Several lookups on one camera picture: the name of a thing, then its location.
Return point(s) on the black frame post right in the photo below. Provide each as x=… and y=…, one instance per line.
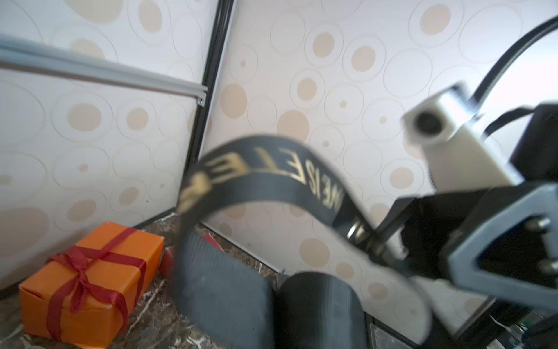
x=216, y=49

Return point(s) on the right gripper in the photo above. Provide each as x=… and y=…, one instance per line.
x=499, y=241

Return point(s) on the horizontal aluminium bar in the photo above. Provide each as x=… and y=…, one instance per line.
x=25, y=56

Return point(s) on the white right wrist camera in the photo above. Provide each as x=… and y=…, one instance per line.
x=457, y=156

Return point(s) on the orange gift box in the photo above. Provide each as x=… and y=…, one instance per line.
x=96, y=324

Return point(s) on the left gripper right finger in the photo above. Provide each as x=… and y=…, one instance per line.
x=318, y=310

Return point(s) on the red ribbon on orange box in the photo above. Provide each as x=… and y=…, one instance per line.
x=80, y=260

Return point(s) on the black ribbon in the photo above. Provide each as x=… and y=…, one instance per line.
x=274, y=169

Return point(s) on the dark red gift box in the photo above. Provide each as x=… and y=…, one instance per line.
x=167, y=262

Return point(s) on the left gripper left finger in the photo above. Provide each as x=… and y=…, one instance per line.
x=222, y=296

